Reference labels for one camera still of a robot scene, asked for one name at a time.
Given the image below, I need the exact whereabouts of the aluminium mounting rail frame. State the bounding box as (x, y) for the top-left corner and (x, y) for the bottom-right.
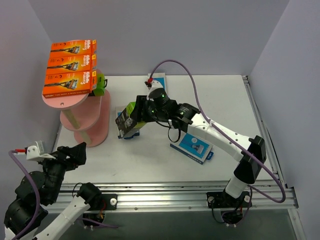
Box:
(19, 74), (307, 240)

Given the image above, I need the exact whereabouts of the orange Gillette Fusion box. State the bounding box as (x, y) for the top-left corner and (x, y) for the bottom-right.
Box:
(42, 70), (97, 99)
(46, 54), (97, 75)

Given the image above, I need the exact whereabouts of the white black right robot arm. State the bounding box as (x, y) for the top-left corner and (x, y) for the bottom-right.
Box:
(129, 88), (267, 207)

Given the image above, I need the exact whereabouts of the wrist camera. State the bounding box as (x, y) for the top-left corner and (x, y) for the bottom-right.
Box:
(26, 140), (56, 163)
(144, 78), (163, 94)

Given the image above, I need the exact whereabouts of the black green Gillette Labs box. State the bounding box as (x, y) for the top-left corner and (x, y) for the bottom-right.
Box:
(88, 73), (108, 97)

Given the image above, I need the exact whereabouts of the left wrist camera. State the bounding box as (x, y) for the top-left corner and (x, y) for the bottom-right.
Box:
(26, 140), (56, 163)

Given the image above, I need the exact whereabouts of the blue Harry's box far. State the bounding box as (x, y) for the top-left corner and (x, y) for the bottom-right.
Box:
(147, 72), (167, 91)

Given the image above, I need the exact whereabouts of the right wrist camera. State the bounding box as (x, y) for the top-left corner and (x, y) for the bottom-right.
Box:
(144, 78), (163, 94)

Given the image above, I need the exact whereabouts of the pink three-tier wooden shelf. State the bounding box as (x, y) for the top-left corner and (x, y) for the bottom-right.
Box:
(41, 39), (112, 148)

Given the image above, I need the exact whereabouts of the blue Harry's box tilted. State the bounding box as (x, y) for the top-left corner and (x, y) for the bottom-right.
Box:
(170, 132), (214, 165)

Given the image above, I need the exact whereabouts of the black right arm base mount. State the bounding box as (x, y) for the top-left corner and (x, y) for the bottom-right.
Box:
(206, 191), (252, 209)

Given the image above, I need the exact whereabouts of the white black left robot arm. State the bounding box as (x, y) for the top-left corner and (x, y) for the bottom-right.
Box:
(4, 142), (103, 240)

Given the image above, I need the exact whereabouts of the orange Gillette Fusion5 razor box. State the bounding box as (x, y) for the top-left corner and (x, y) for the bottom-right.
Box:
(49, 39), (97, 58)

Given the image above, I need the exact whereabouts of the blue Harry's razor box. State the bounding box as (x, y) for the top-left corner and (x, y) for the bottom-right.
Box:
(115, 106), (140, 140)

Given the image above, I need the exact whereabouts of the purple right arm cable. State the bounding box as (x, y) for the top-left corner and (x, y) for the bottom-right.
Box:
(146, 59), (287, 226)

